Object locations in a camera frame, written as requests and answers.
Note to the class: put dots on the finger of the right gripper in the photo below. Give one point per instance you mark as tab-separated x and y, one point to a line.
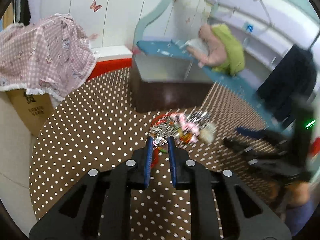
265	134
241	148

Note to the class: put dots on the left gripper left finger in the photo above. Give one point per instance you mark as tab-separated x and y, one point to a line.
98	205

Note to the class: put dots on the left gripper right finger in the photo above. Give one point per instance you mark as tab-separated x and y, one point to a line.
222	206

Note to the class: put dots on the silver chain keyring bundle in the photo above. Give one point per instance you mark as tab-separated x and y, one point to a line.
162	130

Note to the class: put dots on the purple sleeve forearm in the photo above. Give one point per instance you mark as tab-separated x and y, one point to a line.
296	217

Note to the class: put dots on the person's right hand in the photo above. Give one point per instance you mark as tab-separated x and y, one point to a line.
299	192

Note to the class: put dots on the white fluffy pompom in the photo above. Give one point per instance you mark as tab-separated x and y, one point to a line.
207	133

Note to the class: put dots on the teal bed mattress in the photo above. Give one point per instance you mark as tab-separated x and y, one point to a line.
238	84

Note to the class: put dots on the black hanging garment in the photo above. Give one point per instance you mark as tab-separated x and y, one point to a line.
295	74

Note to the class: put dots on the green folded blanket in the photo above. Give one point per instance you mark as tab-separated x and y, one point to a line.
235	60

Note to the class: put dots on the brown polka dot tablecloth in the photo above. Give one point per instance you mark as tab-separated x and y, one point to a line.
97	127

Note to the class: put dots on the pink folded blanket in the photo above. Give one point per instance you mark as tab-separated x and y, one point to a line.
217	53

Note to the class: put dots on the dark brown storage box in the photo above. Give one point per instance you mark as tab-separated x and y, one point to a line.
160	83

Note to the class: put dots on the white pillow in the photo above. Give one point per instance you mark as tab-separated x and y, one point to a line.
198	44

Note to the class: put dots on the blue box on shelf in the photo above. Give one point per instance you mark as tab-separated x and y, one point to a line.
248	27

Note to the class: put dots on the cardboard box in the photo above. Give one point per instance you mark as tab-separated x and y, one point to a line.
33	110

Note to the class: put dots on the red ottoman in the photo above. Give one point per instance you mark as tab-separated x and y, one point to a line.
109	66

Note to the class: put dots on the pink checkered cloth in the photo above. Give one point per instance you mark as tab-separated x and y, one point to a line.
52	56

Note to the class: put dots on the white flat box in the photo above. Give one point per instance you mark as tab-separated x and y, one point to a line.
112	53

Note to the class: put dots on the white wardrobe with butterflies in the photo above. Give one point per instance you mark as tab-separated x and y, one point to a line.
107	22

